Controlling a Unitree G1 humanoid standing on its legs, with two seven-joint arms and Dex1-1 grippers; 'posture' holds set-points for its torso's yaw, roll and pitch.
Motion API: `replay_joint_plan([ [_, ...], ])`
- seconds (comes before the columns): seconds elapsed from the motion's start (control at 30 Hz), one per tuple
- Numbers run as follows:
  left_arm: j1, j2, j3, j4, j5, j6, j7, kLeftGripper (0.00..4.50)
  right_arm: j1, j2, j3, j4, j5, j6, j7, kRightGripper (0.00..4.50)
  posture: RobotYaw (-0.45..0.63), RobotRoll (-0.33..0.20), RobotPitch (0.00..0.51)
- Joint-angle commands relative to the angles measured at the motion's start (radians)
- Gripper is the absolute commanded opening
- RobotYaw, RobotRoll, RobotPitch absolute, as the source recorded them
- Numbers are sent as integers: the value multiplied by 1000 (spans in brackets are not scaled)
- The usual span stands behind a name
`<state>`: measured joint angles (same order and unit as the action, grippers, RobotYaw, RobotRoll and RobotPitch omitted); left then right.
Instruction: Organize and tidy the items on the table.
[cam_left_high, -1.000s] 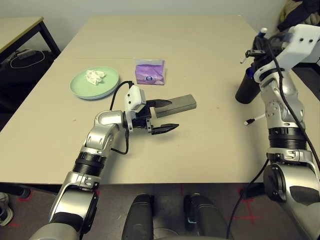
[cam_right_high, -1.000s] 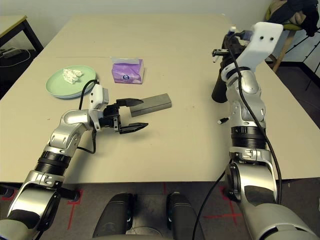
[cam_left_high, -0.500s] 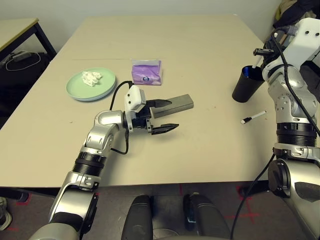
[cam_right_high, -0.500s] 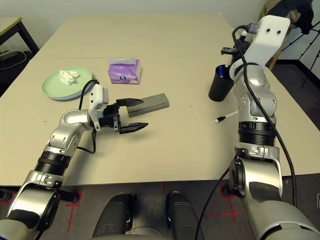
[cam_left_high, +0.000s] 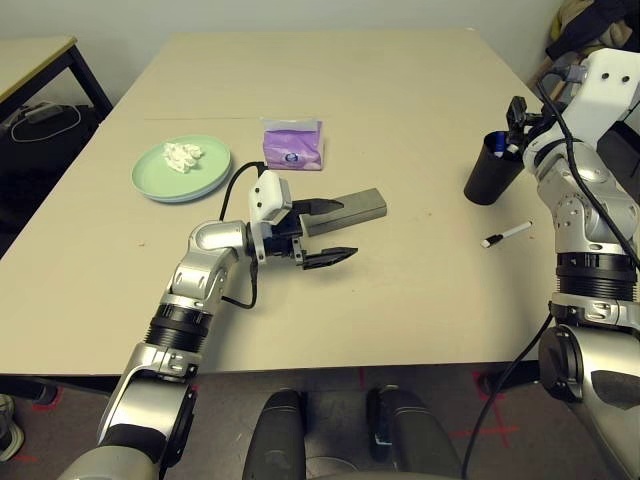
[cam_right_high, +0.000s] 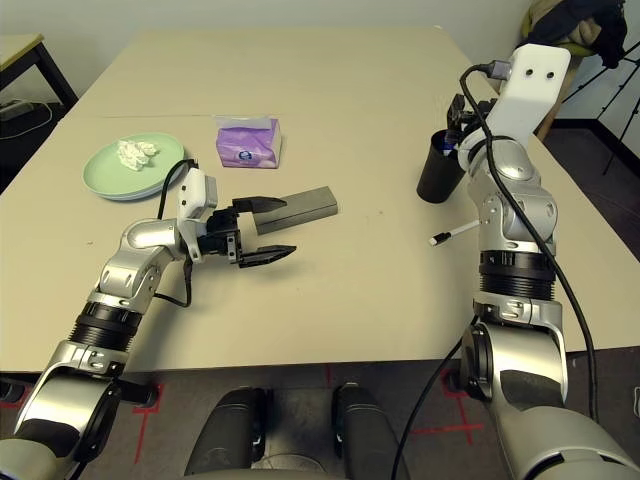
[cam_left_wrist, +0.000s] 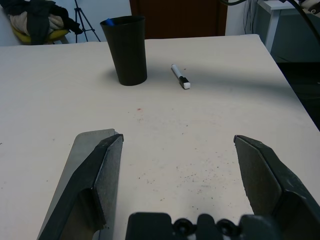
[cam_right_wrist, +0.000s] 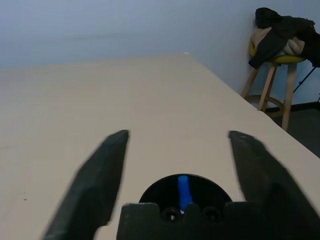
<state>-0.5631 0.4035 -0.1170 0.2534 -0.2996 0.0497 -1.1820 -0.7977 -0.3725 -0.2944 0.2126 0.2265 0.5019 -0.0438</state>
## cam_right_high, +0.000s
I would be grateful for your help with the purple tissue pack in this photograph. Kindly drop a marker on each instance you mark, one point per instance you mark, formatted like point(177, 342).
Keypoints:
point(245, 147)

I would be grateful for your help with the black cup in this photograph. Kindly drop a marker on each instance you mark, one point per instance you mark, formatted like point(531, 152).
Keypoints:
point(440, 180)

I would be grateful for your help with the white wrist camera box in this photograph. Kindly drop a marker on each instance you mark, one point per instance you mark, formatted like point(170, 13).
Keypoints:
point(195, 195)
point(530, 90)

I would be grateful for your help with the side table with black frame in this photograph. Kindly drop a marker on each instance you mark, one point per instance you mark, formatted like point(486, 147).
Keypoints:
point(20, 47)

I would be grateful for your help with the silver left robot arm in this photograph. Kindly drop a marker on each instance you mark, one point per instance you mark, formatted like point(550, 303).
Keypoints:
point(130, 265)

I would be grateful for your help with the white tissue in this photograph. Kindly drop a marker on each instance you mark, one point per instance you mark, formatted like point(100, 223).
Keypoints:
point(135, 156)

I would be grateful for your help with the dark jacket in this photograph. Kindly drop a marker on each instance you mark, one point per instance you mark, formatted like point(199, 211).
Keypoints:
point(595, 25)

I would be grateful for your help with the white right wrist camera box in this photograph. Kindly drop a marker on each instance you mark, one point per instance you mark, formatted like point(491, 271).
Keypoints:
point(530, 90)

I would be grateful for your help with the dark grey robot left leg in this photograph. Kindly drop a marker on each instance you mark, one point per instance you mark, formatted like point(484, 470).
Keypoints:
point(230, 435)

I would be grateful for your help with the light green plate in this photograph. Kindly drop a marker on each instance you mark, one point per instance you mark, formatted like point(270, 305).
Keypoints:
point(105, 170)

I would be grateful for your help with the grey glasses case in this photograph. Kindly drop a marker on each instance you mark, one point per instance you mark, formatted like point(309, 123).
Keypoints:
point(305, 205)

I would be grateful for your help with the yellow-green cushion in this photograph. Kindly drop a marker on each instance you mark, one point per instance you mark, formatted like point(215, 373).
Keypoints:
point(580, 50)

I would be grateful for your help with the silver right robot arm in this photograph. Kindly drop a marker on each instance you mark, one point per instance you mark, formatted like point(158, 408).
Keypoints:
point(515, 210)

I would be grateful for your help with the black tripod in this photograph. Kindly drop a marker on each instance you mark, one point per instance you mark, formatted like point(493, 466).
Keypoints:
point(617, 95)

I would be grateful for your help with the dark grey robot right leg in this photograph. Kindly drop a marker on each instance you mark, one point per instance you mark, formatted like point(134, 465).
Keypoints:
point(370, 435)

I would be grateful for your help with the white pen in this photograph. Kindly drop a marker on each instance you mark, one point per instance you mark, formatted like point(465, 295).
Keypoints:
point(457, 233)

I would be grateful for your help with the black table foot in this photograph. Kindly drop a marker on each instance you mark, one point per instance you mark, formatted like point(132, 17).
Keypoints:
point(10, 390)
point(457, 382)
point(137, 392)

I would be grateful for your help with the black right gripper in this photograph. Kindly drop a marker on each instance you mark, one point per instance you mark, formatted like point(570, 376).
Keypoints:
point(472, 117)

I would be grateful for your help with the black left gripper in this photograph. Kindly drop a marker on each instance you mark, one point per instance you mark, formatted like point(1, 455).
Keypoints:
point(220, 232)

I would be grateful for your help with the blue pen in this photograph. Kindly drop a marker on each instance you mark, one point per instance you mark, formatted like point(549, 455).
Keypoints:
point(450, 142)

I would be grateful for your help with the dark grey robot leg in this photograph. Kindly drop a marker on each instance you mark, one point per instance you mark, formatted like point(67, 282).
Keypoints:
point(230, 435)
point(370, 435)

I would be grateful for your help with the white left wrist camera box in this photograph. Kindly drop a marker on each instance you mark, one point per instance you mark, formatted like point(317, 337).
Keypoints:
point(195, 195)

